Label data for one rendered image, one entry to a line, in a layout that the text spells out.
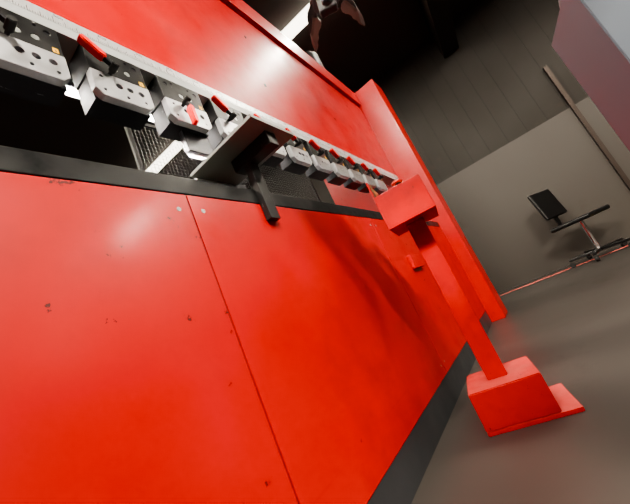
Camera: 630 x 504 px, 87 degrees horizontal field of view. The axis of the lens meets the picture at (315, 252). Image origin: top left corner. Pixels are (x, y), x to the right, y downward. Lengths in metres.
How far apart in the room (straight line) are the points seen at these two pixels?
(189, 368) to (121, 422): 0.12
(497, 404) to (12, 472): 1.04
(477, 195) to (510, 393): 3.85
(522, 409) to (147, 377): 0.95
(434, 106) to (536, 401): 4.47
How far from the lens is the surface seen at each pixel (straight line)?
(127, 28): 1.33
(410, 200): 1.12
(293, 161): 1.55
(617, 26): 0.71
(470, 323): 1.17
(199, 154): 1.15
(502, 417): 1.16
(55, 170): 0.67
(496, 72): 5.25
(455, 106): 5.16
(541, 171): 4.85
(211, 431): 0.61
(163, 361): 0.58
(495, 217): 4.77
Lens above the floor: 0.45
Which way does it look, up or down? 13 degrees up
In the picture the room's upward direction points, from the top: 24 degrees counter-clockwise
